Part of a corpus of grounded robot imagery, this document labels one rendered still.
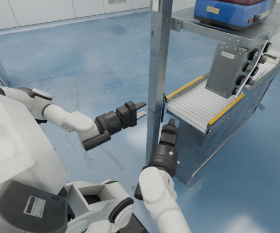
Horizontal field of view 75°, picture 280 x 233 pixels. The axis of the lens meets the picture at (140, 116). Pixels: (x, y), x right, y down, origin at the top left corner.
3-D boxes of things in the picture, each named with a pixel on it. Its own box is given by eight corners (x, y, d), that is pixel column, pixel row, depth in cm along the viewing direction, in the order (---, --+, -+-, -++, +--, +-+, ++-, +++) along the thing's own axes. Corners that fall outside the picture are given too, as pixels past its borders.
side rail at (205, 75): (167, 103, 102) (167, 98, 100) (164, 101, 103) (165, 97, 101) (263, 42, 167) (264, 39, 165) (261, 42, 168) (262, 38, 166)
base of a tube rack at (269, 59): (277, 64, 136) (279, 61, 135) (245, 54, 150) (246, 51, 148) (289, 55, 148) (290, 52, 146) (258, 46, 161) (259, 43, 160)
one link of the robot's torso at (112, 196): (125, 222, 92) (33, 265, 53) (106, 196, 102) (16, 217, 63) (142, 199, 90) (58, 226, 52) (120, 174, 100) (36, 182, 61)
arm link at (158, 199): (154, 161, 52) (171, 200, 40) (167, 179, 56) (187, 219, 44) (135, 173, 52) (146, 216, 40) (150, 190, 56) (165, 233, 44)
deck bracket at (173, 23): (175, 33, 71) (176, 21, 68) (165, 30, 74) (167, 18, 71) (180, 32, 73) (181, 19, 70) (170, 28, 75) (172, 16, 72)
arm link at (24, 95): (20, 113, 78) (-30, 112, 56) (32, 85, 78) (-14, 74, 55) (44, 124, 78) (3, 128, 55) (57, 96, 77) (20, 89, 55)
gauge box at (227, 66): (227, 100, 71) (248, 49, 57) (204, 88, 76) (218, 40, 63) (252, 79, 82) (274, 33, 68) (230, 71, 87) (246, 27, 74)
